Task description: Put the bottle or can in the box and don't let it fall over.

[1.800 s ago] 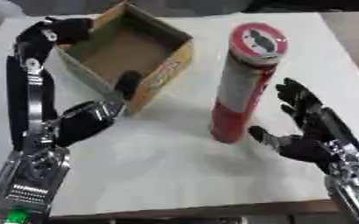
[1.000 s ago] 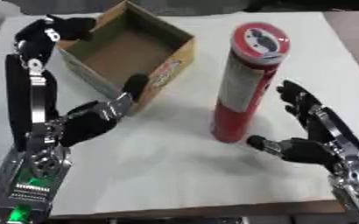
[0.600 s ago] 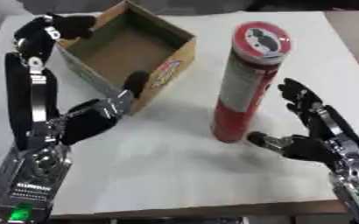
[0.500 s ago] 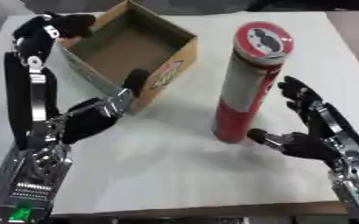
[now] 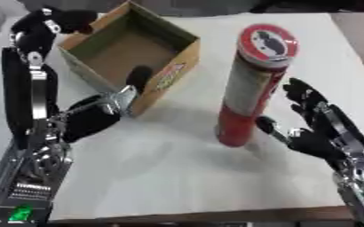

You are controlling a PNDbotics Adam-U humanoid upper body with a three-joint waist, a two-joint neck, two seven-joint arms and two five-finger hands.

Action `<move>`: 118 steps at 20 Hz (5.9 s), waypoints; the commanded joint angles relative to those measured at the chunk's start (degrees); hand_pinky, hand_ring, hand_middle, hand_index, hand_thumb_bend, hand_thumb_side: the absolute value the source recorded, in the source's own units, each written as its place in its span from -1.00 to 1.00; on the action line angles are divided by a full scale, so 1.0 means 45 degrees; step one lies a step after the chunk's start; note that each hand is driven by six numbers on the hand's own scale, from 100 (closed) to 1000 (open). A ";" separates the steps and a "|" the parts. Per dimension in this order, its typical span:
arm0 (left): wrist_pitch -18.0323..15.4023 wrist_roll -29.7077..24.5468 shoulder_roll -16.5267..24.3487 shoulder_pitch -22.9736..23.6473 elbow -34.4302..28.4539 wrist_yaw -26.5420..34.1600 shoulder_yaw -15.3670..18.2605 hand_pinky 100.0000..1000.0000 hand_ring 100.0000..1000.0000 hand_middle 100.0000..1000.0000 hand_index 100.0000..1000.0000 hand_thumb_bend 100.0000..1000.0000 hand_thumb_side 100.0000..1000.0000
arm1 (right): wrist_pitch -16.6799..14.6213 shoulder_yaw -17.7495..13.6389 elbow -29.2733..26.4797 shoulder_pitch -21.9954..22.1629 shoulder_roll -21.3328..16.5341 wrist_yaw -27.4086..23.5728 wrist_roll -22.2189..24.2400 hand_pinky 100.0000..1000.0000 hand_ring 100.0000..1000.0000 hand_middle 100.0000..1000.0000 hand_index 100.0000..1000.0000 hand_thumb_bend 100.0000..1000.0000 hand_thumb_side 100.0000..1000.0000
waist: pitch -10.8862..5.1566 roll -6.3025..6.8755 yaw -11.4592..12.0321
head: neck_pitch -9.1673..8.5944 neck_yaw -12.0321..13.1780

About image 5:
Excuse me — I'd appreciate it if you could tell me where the tan cardboard box green inside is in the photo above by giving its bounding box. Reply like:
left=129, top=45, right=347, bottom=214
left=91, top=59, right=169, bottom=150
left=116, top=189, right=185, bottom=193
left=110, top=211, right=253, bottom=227
left=56, top=0, right=202, bottom=117

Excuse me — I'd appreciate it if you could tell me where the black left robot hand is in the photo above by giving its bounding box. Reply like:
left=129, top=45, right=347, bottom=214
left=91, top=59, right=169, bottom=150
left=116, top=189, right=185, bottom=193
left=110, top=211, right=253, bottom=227
left=0, top=6, right=156, bottom=150

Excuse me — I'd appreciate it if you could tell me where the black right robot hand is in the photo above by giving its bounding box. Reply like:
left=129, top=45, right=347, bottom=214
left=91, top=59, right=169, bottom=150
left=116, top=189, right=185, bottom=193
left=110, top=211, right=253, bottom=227
left=255, top=77, right=364, bottom=170

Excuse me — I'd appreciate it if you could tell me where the red tall cylindrical bottle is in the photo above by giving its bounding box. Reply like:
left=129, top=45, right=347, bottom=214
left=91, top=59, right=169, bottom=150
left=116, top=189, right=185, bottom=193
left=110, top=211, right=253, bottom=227
left=214, top=23, right=302, bottom=148

